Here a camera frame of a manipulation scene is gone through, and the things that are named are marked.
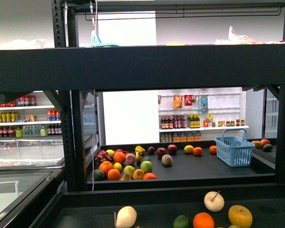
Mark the white pear left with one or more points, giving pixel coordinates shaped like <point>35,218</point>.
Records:
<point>125,217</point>

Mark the red orange persimmon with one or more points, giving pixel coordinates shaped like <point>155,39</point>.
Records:
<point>149,176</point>

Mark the green lime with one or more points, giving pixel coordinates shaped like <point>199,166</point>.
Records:
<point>181,221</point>

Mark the dark red apple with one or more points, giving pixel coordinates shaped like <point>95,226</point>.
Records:
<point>161,152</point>

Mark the blue basket on top shelf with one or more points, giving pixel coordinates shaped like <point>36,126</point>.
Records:
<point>96,42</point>

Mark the white wall product shelf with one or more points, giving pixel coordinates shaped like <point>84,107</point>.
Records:
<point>201,114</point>

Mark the red apple back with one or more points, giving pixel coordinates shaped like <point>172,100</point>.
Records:
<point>172,149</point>

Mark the light blue plastic basket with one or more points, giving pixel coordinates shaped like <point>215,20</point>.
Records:
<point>234,151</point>

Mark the pink peach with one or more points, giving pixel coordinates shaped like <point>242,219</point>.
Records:
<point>167,160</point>

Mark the orange front bottom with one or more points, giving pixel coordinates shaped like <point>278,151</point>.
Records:
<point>113,175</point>

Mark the green avocado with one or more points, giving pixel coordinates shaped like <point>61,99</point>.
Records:
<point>98,175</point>

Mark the glass top freezer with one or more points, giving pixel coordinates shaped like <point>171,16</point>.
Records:
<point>37,197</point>

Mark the small yellow lemon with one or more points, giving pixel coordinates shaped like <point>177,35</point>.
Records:
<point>118,166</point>

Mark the orange upper in pile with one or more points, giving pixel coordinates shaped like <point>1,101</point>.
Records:
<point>119,157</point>

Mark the orange tangerine back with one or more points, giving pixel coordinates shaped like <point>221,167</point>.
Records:
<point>197,151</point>

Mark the yellow lemon back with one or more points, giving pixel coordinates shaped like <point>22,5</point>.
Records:
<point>188,149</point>

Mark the orange near basket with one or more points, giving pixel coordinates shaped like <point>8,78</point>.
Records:
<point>213,150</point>

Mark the left drinks shelf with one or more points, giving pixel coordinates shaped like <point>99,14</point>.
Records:
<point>32,115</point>

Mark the yellow apple right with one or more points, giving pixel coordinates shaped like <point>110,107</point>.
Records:
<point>240,216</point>

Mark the black metal shelf rack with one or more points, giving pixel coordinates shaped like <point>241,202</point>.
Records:
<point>145,68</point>

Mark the yellow green apple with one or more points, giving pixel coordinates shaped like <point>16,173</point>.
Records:
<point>130,170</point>

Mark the yellow orange mango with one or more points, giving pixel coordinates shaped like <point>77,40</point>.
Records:
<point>138,174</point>

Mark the large orange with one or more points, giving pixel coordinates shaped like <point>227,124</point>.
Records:
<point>203,220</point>

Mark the dragon fruit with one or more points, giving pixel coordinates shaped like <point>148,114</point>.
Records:
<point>102,156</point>

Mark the orange front left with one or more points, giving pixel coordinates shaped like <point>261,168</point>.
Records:
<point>106,166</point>

